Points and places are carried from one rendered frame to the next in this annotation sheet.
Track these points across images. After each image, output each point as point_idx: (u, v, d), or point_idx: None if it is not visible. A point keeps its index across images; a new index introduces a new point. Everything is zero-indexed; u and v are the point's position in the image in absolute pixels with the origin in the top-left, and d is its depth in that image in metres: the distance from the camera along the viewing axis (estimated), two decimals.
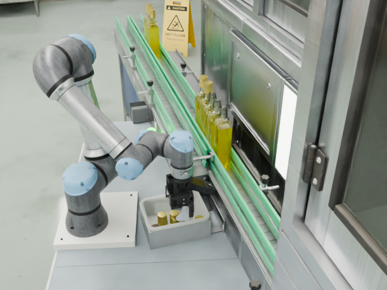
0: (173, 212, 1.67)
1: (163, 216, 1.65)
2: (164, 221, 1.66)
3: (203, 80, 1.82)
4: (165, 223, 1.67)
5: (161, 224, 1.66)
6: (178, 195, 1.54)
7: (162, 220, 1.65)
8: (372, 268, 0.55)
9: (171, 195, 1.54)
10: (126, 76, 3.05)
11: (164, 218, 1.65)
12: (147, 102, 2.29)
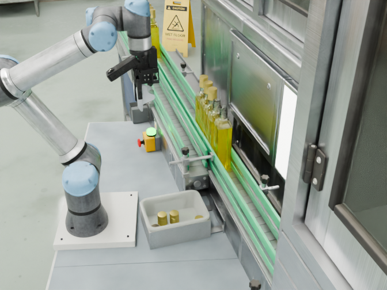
0: (173, 212, 1.67)
1: (163, 216, 1.65)
2: (164, 221, 1.66)
3: (203, 80, 1.82)
4: (165, 223, 1.67)
5: (161, 224, 1.66)
6: None
7: (162, 220, 1.65)
8: (372, 268, 0.55)
9: None
10: (126, 76, 3.05)
11: (164, 218, 1.65)
12: (147, 102, 2.29)
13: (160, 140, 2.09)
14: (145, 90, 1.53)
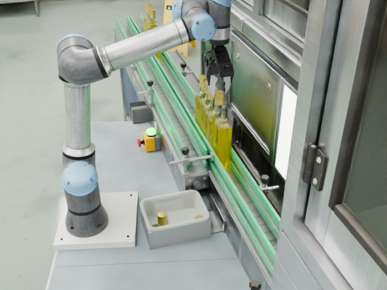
0: (219, 92, 1.65)
1: (163, 216, 1.65)
2: (164, 221, 1.66)
3: (203, 80, 1.82)
4: (165, 223, 1.67)
5: (161, 224, 1.66)
6: (208, 54, 1.61)
7: (162, 220, 1.65)
8: (372, 268, 0.55)
9: (207, 52, 1.63)
10: (126, 76, 3.05)
11: (164, 218, 1.65)
12: (147, 102, 2.29)
13: (160, 140, 2.09)
14: None
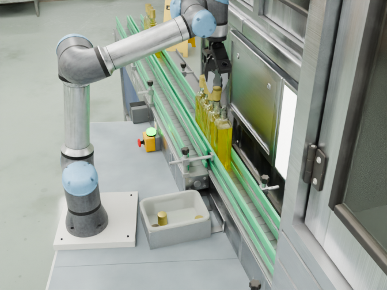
0: (216, 88, 1.67)
1: (163, 216, 1.65)
2: (164, 221, 1.66)
3: (203, 80, 1.82)
4: (165, 223, 1.67)
5: (161, 224, 1.66)
6: (205, 50, 1.63)
7: (162, 220, 1.65)
8: (372, 268, 0.55)
9: (205, 48, 1.65)
10: (126, 76, 3.05)
11: (164, 218, 1.65)
12: (147, 102, 2.29)
13: (160, 140, 2.09)
14: None
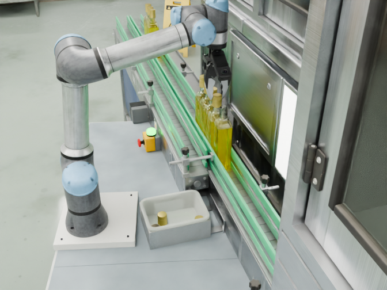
0: (216, 95, 1.68)
1: (163, 216, 1.65)
2: (164, 221, 1.66)
3: (203, 80, 1.82)
4: (165, 223, 1.67)
5: (161, 224, 1.66)
6: (205, 57, 1.64)
7: (162, 220, 1.65)
8: (372, 268, 0.55)
9: (205, 55, 1.67)
10: (126, 76, 3.05)
11: (164, 218, 1.65)
12: (147, 102, 2.29)
13: (160, 140, 2.09)
14: None
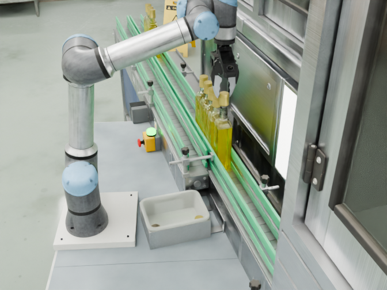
0: None
1: (228, 92, 1.63)
2: (227, 97, 1.64)
3: (203, 80, 1.82)
4: None
5: (228, 102, 1.64)
6: (213, 53, 1.59)
7: (228, 96, 1.63)
8: (372, 268, 0.55)
9: (213, 51, 1.61)
10: (126, 76, 3.05)
11: None
12: (147, 102, 2.29)
13: (160, 140, 2.09)
14: None
